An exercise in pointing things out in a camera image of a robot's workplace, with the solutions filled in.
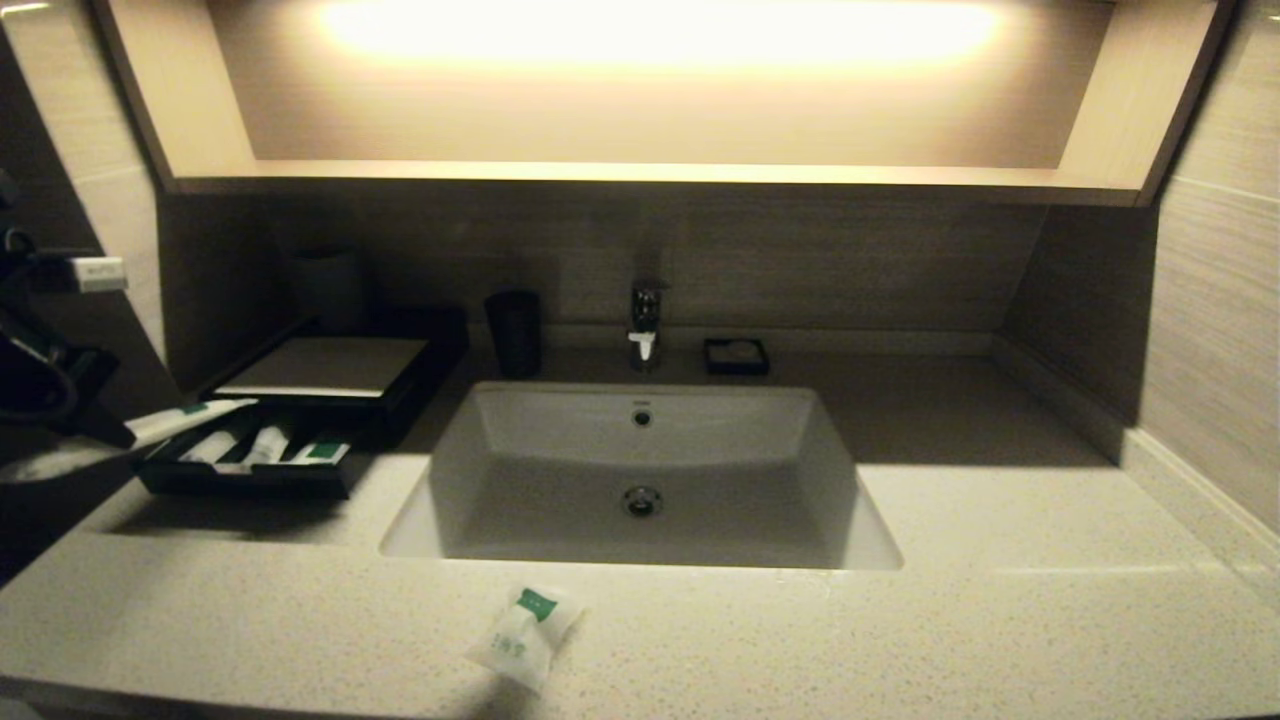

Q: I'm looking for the long clear toothbrush packet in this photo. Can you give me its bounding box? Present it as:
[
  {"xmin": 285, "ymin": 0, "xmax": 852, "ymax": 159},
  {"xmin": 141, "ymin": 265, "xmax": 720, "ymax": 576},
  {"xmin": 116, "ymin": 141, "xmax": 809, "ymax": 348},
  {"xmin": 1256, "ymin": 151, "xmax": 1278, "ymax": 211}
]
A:
[{"xmin": 0, "ymin": 398, "xmax": 261, "ymax": 483}]

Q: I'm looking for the white sachet green label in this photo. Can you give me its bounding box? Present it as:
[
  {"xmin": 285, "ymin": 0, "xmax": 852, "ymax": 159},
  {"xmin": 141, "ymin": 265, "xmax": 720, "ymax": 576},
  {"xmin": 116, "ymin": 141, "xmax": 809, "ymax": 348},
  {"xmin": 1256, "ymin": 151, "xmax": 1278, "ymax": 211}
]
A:
[{"xmin": 460, "ymin": 584, "xmax": 585, "ymax": 691}]

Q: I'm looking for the black amenity drawer box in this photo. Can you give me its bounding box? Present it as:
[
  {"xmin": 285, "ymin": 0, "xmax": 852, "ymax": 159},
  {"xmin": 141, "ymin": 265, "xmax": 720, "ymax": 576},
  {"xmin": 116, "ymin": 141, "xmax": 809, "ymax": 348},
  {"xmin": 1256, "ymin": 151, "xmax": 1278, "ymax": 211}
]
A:
[{"xmin": 198, "ymin": 308, "xmax": 473, "ymax": 456}]

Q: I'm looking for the white tube packet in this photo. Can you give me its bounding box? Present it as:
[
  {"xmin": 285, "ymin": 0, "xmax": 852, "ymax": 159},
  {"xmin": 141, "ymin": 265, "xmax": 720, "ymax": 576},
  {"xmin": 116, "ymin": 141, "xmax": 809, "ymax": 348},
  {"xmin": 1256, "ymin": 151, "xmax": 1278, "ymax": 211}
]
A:
[
  {"xmin": 178, "ymin": 428, "xmax": 246, "ymax": 466},
  {"xmin": 243, "ymin": 425, "xmax": 295, "ymax": 469}
]

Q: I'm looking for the grey cup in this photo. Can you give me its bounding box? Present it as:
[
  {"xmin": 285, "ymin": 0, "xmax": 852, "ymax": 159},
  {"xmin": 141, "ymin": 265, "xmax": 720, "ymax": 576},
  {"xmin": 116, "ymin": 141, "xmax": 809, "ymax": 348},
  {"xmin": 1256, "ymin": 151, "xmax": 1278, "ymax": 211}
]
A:
[{"xmin": 292, "ymin": 246, "xmax": 369, "ymax": 336}]

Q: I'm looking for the black cup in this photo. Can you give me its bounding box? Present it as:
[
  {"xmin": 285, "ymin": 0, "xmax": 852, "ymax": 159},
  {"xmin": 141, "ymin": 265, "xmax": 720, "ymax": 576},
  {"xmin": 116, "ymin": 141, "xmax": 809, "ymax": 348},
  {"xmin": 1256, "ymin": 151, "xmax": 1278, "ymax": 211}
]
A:
[{"xmin": 484, "ymin": 292, "xmax": 544, "ymax": 381}]

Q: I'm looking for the chrome faucet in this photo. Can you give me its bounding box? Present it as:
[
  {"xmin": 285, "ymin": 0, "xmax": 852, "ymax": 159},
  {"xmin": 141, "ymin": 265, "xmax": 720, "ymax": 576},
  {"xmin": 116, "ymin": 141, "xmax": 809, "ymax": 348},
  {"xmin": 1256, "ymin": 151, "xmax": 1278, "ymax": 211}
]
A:
[{"xmin": 626, "ymin": 282, "xmax": 671, "ymax": 373}]

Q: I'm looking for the white sink basin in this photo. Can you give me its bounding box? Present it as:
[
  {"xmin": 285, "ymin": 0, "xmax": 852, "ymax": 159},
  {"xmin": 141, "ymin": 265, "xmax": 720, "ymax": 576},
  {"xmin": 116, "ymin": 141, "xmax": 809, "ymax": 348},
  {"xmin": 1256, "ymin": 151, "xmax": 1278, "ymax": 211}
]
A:
[{"xmin": 378, "ymin": 382, "xmax": 903, "ymax": 571}]

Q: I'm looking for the black soap dish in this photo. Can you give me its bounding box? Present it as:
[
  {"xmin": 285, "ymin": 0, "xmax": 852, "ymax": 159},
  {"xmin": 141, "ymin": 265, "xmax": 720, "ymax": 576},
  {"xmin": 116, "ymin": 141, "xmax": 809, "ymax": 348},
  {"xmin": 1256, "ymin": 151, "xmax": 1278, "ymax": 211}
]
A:
[{"xmin": 702, "ymin": 338, "xmax": 771, "ymax": 379}]

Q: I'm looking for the warm light strip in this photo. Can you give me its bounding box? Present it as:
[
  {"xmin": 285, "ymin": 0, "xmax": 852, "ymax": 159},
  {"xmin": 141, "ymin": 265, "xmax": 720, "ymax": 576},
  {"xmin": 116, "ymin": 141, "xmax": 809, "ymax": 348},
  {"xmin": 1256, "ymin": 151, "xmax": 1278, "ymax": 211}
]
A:
[{"xmin": 320, "ymin": 0, "xmax": 1001, "ymax": 76}]

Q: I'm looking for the wooden wall shelf niche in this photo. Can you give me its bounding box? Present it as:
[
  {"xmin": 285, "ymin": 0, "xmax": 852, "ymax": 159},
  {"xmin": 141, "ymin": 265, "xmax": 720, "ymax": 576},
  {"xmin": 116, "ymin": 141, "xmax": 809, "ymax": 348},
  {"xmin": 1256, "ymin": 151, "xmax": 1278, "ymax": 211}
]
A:
[{"xmin": 90, "ymin": 0, "xmax": 1236, "ymax": 209}]

